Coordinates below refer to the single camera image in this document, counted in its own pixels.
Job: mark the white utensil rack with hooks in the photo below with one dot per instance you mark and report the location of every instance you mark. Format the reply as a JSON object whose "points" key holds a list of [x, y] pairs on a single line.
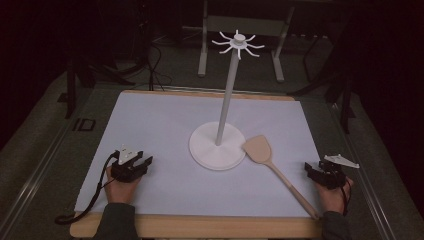
{"points": [[218, 148]]}

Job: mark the white metal stand frame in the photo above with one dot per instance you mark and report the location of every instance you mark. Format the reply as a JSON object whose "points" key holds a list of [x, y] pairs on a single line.
{"points": [[243, 25]]}

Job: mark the person's right hand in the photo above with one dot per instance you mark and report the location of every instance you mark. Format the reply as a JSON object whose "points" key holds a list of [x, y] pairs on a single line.
{"points": [[331, 198]]}

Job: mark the person's left hand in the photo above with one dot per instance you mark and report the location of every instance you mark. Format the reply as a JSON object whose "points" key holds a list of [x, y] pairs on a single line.
{"points": [[120, 191]]}

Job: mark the black rectangular floor bracket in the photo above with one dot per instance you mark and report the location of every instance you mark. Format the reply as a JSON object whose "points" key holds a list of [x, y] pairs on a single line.
{"points": [[84, 124]]}

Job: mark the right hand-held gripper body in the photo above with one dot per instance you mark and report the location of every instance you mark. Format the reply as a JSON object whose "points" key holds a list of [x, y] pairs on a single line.
{"points": [[335, 175]]}

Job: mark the black tripod stand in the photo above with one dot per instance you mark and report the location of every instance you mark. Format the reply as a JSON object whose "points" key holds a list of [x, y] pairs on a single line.
{"points": [[343, 96], [86, 76]]}

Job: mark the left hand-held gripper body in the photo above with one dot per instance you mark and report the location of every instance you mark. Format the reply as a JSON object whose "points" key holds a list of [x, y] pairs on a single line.
{"points": [[124, 168]]}

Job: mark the white table mat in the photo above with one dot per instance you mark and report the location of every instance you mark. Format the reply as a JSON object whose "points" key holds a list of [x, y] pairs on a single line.
{"points": [[160, 133]]}

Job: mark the metal floor rail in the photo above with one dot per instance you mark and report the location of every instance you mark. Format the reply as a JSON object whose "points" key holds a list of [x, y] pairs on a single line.
{"points": [[36, 173], [366, 180]]}

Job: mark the wooden spatula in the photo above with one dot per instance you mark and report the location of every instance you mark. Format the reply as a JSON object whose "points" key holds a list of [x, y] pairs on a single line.
{"points": [[260, 151]]}

